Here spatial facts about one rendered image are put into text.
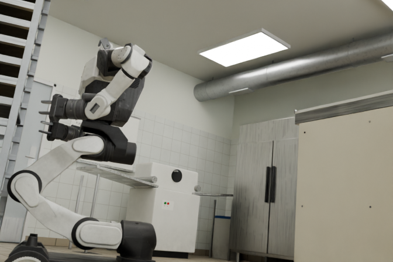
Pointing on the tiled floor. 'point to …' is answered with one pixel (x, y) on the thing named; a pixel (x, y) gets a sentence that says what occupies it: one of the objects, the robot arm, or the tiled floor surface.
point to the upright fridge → (265, 190)
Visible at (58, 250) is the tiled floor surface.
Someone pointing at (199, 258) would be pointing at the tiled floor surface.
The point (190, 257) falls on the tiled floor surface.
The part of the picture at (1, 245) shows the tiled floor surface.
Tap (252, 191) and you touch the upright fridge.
